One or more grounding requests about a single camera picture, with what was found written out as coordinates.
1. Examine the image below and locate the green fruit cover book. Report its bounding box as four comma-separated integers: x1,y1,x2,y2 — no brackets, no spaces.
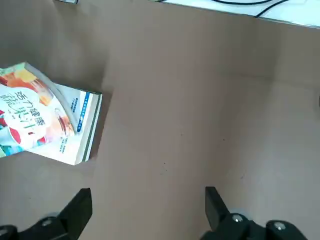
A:
0,61,104,166

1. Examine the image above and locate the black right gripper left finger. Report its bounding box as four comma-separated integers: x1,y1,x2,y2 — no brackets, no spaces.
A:
0,187,93,240

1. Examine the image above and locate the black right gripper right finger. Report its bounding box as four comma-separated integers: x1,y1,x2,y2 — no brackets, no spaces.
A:
199,186,307,240

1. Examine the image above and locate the black cable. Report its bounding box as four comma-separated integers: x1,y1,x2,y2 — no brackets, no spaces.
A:
254,0,278,18

